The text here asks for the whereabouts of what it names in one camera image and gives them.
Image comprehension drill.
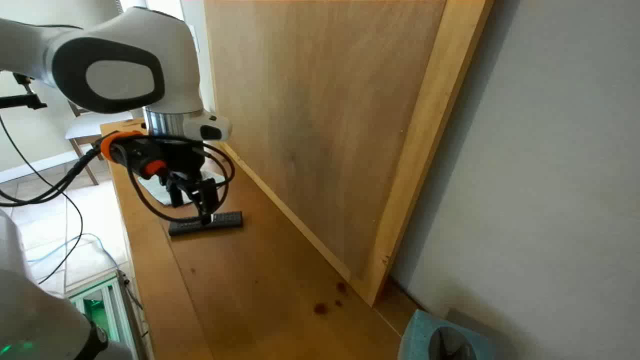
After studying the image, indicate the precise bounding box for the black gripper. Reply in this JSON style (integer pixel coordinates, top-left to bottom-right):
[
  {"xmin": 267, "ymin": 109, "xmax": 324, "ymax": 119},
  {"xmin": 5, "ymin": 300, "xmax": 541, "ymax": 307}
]
[{"xmin": 110, "ymin": 136, "xmax": 221, "ymax": 227}]

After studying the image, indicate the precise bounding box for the orange wrist mount ring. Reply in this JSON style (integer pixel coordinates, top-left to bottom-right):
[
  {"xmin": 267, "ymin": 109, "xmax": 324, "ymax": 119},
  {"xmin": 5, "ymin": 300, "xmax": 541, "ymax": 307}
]
[{"xmin": 98, "ymin": 128, "xmax": 171, "ymax": 181}]

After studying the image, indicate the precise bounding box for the black remote control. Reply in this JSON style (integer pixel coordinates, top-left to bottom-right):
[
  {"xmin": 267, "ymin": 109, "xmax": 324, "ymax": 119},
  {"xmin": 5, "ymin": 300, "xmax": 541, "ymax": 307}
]
[{"xmin": 167, "ymin": 211, "xmax": 246, "ymax": 241}]

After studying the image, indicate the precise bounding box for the thin black floor cable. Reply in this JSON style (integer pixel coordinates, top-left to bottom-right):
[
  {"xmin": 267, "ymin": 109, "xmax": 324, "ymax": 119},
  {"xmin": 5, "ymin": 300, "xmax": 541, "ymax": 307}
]
[{"xmin": 0, "ymin": 116, "xmax": 88, "ymax": 286}]

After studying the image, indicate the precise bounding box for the black tripod camera stand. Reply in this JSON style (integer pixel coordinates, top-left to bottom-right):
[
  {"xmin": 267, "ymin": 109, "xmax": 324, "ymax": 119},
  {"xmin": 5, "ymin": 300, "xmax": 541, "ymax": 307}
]
[{"xmin": 0, "ymin": 71, "xmax": 51, "ymax": 112}]

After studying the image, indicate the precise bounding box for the white slatted chair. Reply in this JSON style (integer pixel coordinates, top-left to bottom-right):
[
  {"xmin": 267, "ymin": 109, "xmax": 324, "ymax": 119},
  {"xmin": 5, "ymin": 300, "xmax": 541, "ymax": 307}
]
[{"xmin": 65, "ymin": 98, "xmax": 146, "ymax": 189}]

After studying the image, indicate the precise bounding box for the large wooden backdrop board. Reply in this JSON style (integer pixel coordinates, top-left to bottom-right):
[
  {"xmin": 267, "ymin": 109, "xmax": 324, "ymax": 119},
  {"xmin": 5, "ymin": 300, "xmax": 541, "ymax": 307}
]
[{"xmin": 203, "ymin": 0, "xmax": 496, "ymax": 308}]

